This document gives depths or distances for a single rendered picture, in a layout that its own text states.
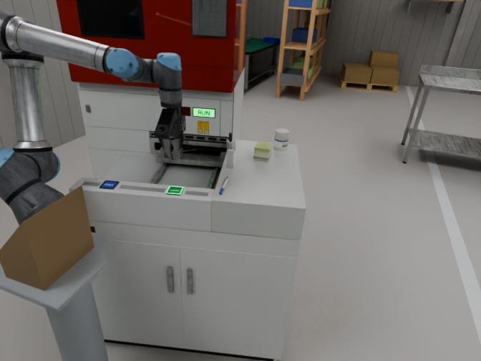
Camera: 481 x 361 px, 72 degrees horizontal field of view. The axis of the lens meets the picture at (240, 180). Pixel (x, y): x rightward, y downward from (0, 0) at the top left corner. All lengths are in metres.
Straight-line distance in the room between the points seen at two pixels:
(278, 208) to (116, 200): 0.62
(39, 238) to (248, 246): 0.72
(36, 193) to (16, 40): 0.43
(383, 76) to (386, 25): 1.42
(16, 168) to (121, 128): 0.86
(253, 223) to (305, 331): 0.97
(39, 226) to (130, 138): 0.96
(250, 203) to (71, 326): 0.78
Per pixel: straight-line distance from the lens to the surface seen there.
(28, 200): 1.16
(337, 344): 2.09
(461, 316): 2.56
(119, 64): 1.02
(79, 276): 1.23
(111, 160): 2.06
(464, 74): 4.96
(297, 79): 6.47
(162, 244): 1.42
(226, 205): 1.24
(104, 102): 1.94
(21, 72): 1.31
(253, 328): 1.69
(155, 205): 1.31
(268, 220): 1.27
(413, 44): 9.18
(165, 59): 1.13
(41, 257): 1.15
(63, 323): 1.42
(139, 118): 1.88
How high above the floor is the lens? 1.62
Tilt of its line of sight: 28 degrees down
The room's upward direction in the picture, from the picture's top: 3 degrees clockwise
